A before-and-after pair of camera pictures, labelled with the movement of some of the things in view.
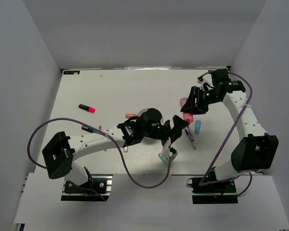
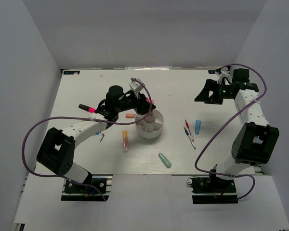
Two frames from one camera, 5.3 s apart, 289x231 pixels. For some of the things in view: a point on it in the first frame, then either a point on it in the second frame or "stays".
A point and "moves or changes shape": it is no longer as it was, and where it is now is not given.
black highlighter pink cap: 86,108 stays
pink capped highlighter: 189,117 moves or changes shape
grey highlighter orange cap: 128,115 stays
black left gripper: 179,124 to 142,105
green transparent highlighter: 165,161 stays
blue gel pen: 190,138 stays
